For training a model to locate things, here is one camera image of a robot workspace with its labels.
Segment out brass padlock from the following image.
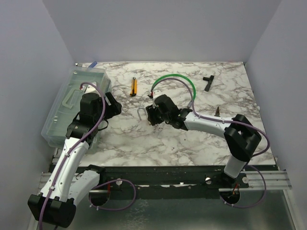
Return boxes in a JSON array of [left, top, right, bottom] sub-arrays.
[[137, 107, 153, 127]]

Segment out green cable lock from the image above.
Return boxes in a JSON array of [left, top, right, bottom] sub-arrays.
[[152, 73, 197, 110]]

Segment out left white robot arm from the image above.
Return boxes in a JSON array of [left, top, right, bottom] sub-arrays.
[[28, 92, 122, 229]]

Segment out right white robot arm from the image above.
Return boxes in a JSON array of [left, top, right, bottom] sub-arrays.
[[145, 94, 261, 188]]

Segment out clear plastic storage box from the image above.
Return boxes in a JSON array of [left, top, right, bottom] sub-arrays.
[[41, 67, 112, 148]]

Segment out yellow utility knife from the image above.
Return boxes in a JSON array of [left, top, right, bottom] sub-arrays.
[[130, 77, 137, 97]]

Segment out blue pen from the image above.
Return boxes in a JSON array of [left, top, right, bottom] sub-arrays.
[[88, 61, 97, 68]]

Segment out black T-shaped tool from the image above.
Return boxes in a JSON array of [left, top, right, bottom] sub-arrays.
[[202, 75, 214, 92]]

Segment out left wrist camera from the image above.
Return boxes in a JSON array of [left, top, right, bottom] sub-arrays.
[[80, 84, 99, 94]]

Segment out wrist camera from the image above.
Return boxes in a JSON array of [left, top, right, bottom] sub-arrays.
[[80, 84, 99, 94], [148, 90, 161, 99]]

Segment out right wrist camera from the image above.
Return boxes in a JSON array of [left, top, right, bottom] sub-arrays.
[[148, 90, 161, 99]]

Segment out yellow handled pliers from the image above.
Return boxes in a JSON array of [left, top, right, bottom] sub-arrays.
[[214, 107, 220, 117]]

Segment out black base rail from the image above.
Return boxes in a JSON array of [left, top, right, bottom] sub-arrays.
[[49, 155, 250, 201]]

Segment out aluminium extrusion rail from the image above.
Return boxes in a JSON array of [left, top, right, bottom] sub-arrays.
[[246, 171, 292, 191]]

